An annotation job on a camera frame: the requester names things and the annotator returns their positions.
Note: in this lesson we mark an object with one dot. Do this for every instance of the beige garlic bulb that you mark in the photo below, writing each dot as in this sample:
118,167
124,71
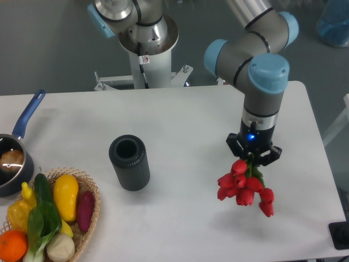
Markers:
60,248

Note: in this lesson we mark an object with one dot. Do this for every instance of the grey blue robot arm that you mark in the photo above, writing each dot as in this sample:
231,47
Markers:
252,64

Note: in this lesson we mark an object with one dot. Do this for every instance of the purple sweet potato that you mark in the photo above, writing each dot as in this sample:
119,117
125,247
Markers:
85,208

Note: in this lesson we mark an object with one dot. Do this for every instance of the green bok choy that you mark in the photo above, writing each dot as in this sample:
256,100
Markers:
43,222

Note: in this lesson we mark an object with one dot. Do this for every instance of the yellow banana tip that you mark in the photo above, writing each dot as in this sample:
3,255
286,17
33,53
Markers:
66,229

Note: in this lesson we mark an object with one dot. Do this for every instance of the green cucumber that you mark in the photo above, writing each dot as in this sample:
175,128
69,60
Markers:
42,189

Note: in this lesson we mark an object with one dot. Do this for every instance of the yellow bell pepper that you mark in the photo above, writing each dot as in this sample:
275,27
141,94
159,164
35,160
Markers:
18,214

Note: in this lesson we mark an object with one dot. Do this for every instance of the orange fruit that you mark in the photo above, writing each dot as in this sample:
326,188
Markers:
13,245

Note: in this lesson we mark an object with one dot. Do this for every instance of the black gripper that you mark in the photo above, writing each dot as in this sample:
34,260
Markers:
252,140

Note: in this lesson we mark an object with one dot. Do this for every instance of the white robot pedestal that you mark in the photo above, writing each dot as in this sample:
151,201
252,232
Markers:
149,49

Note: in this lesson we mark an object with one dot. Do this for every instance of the white frame at right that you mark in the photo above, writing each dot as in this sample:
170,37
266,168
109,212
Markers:
337,125

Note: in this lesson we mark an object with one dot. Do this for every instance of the blue transparent container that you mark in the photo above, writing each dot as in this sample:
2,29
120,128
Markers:
332,26

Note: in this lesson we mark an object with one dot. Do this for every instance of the red tulip bouquet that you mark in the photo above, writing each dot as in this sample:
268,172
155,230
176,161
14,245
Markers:
242,183

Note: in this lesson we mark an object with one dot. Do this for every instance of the dark grey ribbed vase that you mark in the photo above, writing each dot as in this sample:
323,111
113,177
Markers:
128,156

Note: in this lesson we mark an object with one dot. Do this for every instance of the black device at edge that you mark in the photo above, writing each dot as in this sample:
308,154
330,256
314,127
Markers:
339,234

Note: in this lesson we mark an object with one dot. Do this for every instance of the small yellow squash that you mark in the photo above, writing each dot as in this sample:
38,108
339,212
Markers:
28,194

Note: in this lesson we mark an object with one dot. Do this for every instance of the yellow mango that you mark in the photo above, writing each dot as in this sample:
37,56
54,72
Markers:
65,192

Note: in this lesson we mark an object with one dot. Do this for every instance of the brown bread roll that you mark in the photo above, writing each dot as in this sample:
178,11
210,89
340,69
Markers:
12,161

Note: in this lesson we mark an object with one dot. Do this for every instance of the blue handled saucepan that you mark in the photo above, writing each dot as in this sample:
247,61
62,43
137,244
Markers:
11,181

